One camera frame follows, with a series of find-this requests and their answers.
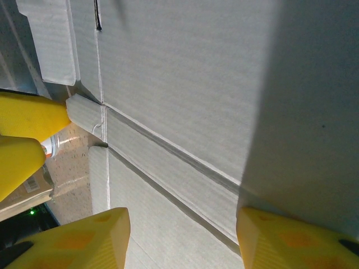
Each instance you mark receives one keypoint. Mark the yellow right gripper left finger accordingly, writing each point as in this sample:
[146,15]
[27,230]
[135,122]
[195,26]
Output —
[84,241]

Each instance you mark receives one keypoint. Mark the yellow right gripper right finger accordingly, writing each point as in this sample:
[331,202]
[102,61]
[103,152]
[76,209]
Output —
[294,246]

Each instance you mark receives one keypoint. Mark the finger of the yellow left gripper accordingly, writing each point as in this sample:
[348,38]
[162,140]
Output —
[19,162]
[28,117]

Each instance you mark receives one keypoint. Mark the white paper box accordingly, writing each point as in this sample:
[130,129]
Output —
[182,84]

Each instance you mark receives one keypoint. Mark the black-lidded spice jar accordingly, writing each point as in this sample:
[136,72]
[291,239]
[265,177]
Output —
[28,190]

